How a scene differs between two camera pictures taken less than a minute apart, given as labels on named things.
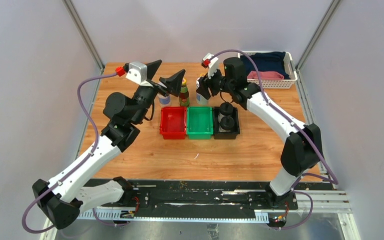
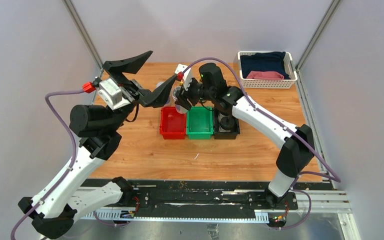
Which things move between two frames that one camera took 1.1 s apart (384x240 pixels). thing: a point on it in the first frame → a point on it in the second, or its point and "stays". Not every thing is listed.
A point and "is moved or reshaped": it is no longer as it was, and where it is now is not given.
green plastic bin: (199, 122) stays
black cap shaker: (226, 123) stays
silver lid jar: (200, 99) is moved or reshaped
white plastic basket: (276, 84) stays
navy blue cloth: (267, 61) stays
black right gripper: (204, 85) → (182, 97)
